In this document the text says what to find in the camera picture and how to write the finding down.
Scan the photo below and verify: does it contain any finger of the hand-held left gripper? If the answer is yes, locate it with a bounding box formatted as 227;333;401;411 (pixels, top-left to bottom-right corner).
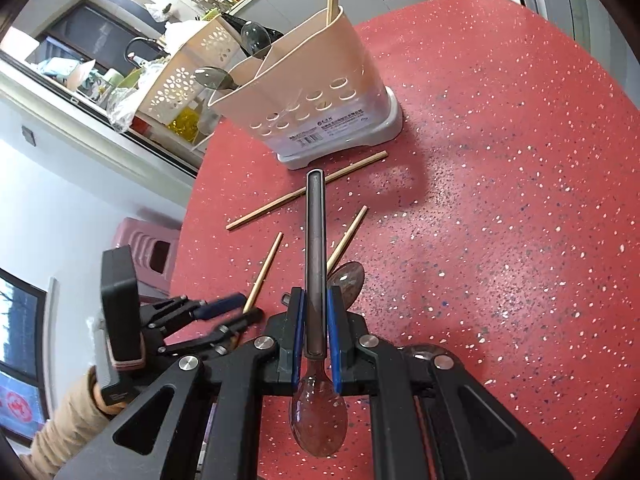
140;294;246;332
157;308;265;357

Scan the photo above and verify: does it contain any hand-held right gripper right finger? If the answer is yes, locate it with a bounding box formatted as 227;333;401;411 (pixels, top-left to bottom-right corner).
326;284;574;480

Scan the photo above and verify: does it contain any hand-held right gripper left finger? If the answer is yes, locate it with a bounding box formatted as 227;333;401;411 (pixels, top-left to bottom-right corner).
54;286;307;480

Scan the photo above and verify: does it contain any black-handled metal spoon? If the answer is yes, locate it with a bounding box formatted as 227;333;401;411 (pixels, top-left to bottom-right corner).
327;261;366;309
289;170;349;459
194;66;235;92
241;20;275;57

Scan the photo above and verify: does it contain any beige plastic utensil holder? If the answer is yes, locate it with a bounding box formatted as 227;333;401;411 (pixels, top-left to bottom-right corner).
207;5;404;170

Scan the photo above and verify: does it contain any person's left forearm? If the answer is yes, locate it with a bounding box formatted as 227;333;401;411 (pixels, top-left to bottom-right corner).
20;365;124;480

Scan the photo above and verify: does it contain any pink plastic stool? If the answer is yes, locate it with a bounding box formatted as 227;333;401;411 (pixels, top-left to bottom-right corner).
115;217;184;292

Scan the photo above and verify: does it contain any red window sticker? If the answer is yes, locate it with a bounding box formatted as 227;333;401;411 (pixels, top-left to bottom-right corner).
0;370;47;442

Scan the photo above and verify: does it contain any yellow oil bottle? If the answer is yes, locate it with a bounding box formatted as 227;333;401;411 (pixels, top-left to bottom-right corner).
167;104;202;139

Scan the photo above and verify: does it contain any white perforated basket cart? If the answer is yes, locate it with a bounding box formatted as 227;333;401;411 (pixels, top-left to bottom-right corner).
134;14;242;157

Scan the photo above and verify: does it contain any black kitchen faucet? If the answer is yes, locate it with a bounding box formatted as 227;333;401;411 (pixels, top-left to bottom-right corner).
126;37;166;67

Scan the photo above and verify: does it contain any black cloth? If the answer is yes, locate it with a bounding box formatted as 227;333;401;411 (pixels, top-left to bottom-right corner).
220;10;282;42

